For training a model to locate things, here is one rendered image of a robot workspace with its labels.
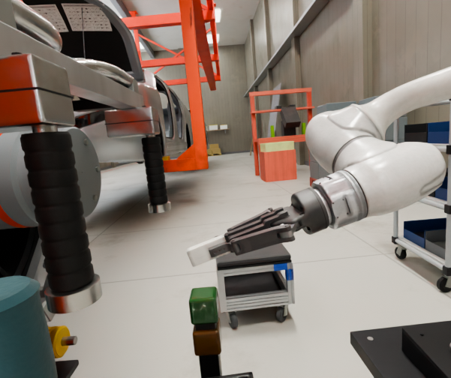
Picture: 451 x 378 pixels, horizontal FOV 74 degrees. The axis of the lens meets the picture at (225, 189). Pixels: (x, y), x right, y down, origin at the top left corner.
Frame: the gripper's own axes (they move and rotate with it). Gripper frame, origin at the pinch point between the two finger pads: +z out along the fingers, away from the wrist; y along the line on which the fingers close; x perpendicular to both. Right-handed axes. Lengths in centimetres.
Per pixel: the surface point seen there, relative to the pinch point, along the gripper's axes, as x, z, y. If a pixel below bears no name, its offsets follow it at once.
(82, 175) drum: -18.9, 11.8, 5.3
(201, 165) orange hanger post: 11, 5, -350
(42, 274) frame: -4.2, 34.1, -11.2
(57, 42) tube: -32.2, 4.8, 13.8
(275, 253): 42, -19, -81
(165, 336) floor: 60, 43, -80
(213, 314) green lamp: 5.7, 1.8, 9.4
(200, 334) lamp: 8.0, 4.6, 9.2
